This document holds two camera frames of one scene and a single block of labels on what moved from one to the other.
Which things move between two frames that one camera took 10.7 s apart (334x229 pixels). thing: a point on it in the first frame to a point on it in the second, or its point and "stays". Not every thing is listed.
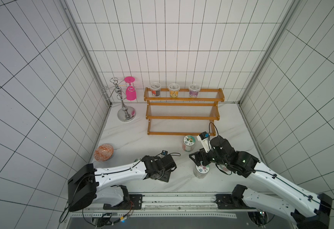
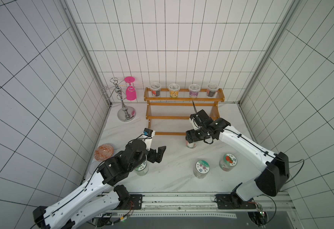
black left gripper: [165, 177] to [152, 159]
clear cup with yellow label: [173, 88] stays
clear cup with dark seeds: [155, 88] stays
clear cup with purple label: [193, 90] stays
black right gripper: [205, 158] to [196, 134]
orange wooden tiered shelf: [182, 111] stays
